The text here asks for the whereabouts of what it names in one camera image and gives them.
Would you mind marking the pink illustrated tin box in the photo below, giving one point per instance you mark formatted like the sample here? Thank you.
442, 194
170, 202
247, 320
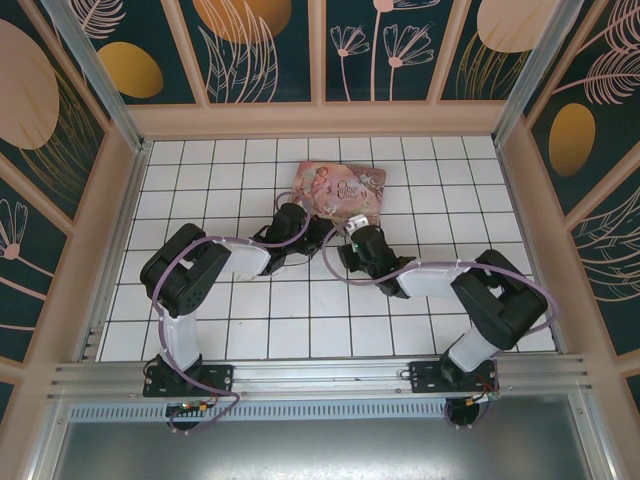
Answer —
340, 190

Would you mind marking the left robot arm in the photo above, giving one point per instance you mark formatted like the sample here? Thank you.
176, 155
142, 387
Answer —
175, 270

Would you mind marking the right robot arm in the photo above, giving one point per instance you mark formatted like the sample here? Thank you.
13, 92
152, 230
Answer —
500, 305

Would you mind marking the grey metal sheet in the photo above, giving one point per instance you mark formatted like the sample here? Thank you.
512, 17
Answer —
320, 450

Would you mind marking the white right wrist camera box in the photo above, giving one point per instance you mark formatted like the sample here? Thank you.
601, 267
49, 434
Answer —
357, 222

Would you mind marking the long aluminium mounting rail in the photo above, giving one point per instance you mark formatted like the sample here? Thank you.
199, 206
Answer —
320, 375

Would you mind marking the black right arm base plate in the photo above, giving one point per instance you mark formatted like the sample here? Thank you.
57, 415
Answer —
425, 375

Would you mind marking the aluminium side rail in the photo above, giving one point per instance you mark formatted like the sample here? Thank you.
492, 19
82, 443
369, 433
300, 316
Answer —
127, 210
520, 210

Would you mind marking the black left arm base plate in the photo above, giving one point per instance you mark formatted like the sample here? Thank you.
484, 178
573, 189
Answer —
220, 377

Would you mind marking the aluminium corner post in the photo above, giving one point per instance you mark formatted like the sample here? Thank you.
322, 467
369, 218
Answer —
530, 70
100, 75

